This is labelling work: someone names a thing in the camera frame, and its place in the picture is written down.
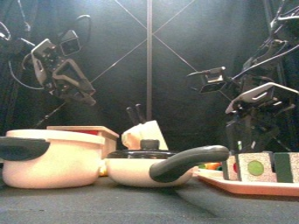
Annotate sushi piece with red centre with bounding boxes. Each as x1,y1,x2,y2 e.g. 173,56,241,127
221,155,241,181

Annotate orange toy food piece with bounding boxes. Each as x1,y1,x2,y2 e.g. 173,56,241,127
205,162,222,171

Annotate sushi piece with green stripe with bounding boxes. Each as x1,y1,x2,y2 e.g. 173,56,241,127
273,151,299,184

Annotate pink toy plate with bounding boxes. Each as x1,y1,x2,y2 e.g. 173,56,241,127
193,169,299,197

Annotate wooden box with red inside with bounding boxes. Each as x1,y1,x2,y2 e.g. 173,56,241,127
46,125,121,160

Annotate cream toy knife block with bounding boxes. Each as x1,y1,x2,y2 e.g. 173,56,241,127
121,120,170,151

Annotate large cream toy pot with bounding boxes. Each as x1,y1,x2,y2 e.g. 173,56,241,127
0,129,107,189

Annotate black saucepan lid with knob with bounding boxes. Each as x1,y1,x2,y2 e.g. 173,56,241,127
107,139,182,160

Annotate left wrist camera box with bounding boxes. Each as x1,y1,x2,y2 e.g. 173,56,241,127
58,29,82,57

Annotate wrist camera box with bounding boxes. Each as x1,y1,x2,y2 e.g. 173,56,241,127
187,66,230,95
58,29,82,57

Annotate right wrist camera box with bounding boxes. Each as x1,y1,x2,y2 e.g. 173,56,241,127
187,66,230,95

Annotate black toy knife handle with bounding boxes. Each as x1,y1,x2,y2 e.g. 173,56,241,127
135,103,147,124
126,107,141,126

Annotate grey vertical frame pole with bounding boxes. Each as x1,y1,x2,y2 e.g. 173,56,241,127
145,0,155,122

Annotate cream toy saucepan black handle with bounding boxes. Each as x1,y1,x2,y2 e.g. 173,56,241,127
105,144,231,188

